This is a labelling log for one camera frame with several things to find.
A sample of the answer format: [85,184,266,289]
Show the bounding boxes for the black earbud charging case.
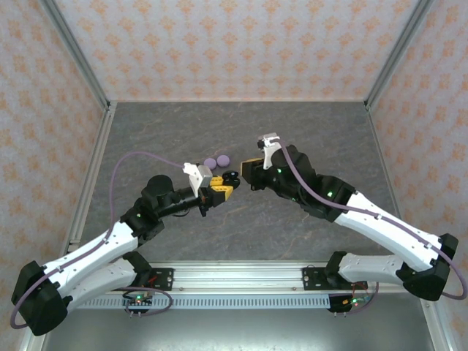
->
[221,169,242,187]

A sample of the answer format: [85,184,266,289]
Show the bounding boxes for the grey metal shelf panel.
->
[42,309,434,351]

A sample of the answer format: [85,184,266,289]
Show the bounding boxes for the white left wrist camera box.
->
[182,162,214,197]

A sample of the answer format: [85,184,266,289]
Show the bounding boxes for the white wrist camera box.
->
[182,162,214,197]
[257,132,282,171]

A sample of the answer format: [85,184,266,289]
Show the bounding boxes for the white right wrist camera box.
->
[257,132,282,171]

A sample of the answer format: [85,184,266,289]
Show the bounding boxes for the aluminium side rail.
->
[364,102,405,220]
[67,102,118,249]

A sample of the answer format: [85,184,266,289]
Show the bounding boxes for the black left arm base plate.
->
[146,267,175,292]

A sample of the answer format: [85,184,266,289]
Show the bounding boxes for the aluminium mounting rail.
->
[72,260,407,293]

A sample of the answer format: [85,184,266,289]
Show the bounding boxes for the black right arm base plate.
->
[302,266,366,292]

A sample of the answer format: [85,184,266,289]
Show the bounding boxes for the slotted grey cable duct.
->
[69,295,332,310]

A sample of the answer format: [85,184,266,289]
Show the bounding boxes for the aluminium corner post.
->
[364,0,437,112]
[38,0,113,113]

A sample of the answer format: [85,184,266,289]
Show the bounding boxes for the aluminium frame leg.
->
[18,331,47,351]
[422,301,454,351]

